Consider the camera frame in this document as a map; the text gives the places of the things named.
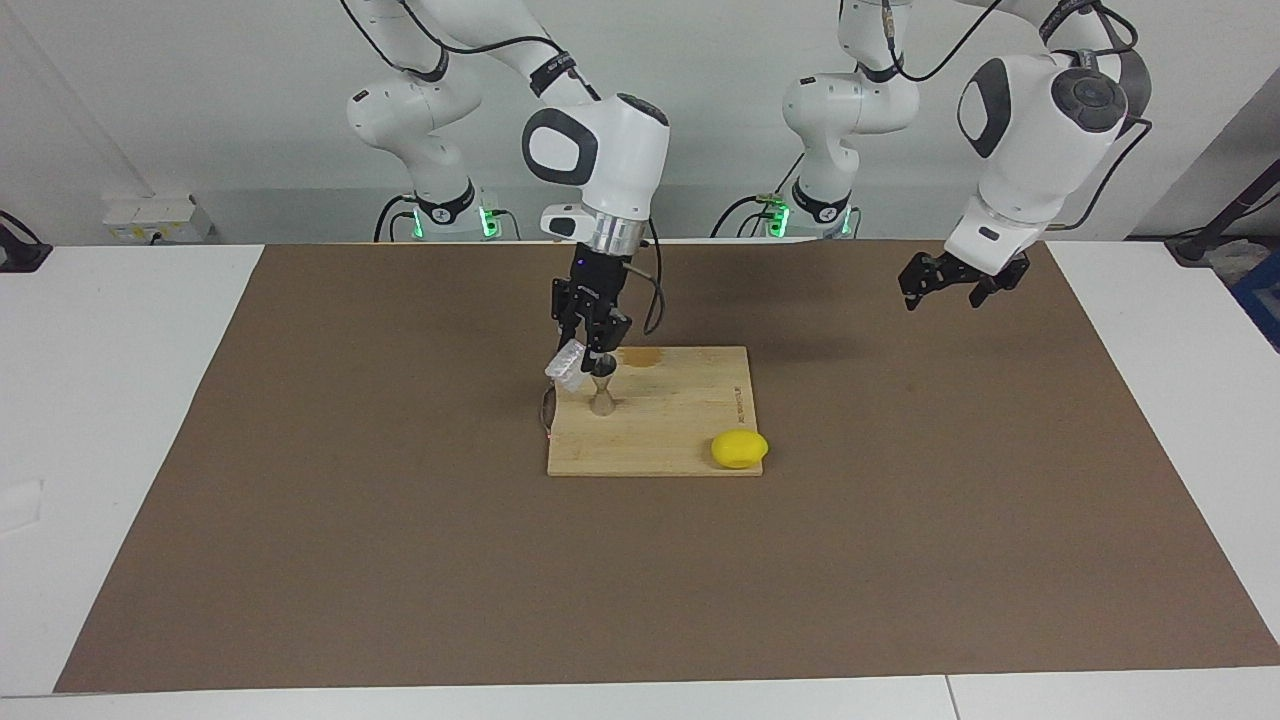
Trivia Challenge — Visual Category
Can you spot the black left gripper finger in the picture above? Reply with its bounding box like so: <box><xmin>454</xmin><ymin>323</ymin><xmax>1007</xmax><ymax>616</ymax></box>
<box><xmin>898</xmin><ymin>255</ymin><xmax>951</xmax><ymax>311</ymax></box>
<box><xmin>968</xmin><ymin>265</ymin><xmax>1029</xmax><ymax>308</ymax></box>

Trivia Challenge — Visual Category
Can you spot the clear plastic cup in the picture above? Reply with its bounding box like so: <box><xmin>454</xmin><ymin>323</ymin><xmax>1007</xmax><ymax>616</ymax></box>
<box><xmin>545</xmin><ymin>340</ymin><xmax>591</xmax><ymax>393</ymax></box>

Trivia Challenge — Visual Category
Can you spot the wooden cutting board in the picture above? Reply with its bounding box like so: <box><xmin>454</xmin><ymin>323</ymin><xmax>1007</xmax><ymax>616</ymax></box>
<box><xmin>540</xmin><ymin>345</ymin><xmax>764</xmax><ymax>478</ymax></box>

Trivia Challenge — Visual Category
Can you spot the yellow lemon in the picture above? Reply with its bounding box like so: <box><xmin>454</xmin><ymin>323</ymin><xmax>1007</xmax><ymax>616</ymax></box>
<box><xmin>710</xmin><ymin>430</ymin><xmax>770</xmax><ymax>470</ymax></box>

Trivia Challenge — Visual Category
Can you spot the black tripod leg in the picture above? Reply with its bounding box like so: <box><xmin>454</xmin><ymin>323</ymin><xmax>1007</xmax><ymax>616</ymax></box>
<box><xmin>1165</xmin><ymin>160</ymin><xmax>1280</xmax><ymax>266</ymax></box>

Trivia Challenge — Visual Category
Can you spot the brown paper table mat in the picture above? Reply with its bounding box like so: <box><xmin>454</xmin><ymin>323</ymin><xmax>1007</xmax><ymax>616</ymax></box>
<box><xmin>55</xmin><ymin>238</ymin><xmax>1280</xmax><ymax>693</ymax></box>

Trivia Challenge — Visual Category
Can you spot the black stand foot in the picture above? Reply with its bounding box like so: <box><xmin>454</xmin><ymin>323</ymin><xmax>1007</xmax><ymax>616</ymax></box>
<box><xmin>0</xmin><ymin>210</ymin><xmax>53</xmax><ymax>273</ymax></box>

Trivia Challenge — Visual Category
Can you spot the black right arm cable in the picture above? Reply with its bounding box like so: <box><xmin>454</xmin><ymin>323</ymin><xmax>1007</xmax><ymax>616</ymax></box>
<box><xmin>340</xmin><ymin>0</ymin><xmax>667</xmax><ymax>337</ymax></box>

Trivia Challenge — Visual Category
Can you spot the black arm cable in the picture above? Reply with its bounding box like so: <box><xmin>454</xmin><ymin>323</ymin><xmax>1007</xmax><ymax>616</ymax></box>
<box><xmin>340</xmin><ymin>0</ymin><xmax>667</xmax><ymax>337</ymax></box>
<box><xmin>878</xmin><ymin>0</ymin><xmax>1153</xmax><ymax>233</ymax></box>

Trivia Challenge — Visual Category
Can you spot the black base power cable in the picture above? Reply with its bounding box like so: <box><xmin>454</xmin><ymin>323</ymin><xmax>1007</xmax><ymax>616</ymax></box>
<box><xmin>372</xmin><ymin>195</ymin><xmax>421</xmax><ymax>243</ymax></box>
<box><xmin>710</xmin><ymin>195</ymin><xmax>771</xmax><ymax>239</ymax></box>

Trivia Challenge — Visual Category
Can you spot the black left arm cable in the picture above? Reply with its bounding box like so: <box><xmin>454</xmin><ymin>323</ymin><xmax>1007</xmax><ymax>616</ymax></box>
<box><xmin>878</xmin><ymin>0</ymin><xmax>1153</xmax><ymax>233</ymax></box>

